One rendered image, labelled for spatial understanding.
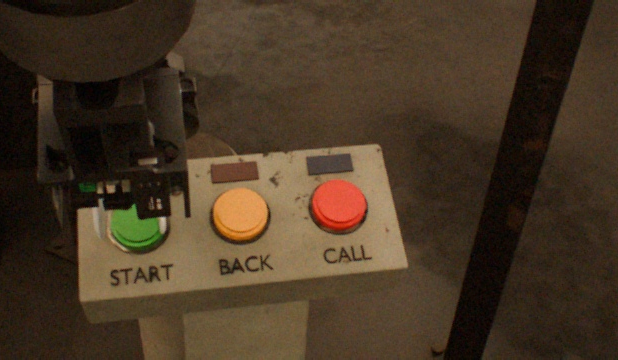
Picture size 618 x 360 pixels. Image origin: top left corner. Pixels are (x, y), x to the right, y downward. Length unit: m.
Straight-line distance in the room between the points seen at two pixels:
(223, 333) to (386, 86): 1.23
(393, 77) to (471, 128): 0.24
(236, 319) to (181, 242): 0.08
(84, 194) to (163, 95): 0.07
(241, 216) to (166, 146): 0.20
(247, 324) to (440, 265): 0.81
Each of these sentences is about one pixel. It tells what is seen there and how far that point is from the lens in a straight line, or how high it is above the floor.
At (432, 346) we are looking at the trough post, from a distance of 1.28.
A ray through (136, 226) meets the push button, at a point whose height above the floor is 0.61.
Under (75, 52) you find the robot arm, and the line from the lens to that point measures 0.31.
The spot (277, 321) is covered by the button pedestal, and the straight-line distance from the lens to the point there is 0.64.
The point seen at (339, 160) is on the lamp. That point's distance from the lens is 0.63.
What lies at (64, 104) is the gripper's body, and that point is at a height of 0.82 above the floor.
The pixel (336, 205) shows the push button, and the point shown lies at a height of 0.61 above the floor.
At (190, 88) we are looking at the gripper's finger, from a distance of 0.45.
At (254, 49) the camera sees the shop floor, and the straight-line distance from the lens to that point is 1.91.
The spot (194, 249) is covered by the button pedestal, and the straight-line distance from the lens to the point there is 0.59.
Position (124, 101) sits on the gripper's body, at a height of 0.82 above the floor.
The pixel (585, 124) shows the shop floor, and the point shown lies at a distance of 1.82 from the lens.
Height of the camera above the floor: 1.02
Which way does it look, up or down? 41 degrees down
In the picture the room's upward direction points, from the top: 3 degrees clockwise
